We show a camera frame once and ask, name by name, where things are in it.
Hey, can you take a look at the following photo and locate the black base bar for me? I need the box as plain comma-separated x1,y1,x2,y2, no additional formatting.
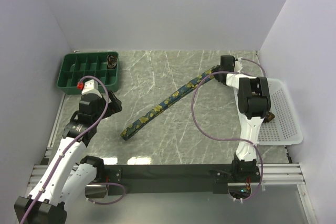
105,164,261,194

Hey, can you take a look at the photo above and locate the green compartment tray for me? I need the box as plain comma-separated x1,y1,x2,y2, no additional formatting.
57,51,120,95

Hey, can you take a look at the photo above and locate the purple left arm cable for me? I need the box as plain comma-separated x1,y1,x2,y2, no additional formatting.
19,76,128,224

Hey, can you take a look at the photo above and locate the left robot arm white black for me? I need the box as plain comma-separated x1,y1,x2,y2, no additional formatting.
14,88,122,223

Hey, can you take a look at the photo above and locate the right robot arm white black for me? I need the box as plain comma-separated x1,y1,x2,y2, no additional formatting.
215,55,271,182

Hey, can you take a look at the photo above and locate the dark key-pattern tie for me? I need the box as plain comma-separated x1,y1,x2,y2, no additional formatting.
263,111,275,123

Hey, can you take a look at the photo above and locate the white plastic basket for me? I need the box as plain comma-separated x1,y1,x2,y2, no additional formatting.
232,78,303,145

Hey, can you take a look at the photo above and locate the rolled dark tie in tray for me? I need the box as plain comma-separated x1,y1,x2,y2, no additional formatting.
106,54,118,69

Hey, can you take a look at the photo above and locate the blue floral yellow tie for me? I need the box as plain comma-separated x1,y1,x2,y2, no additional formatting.
120,65,219,141

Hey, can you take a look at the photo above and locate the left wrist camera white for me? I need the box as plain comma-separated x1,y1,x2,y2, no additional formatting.
77,79,101,97

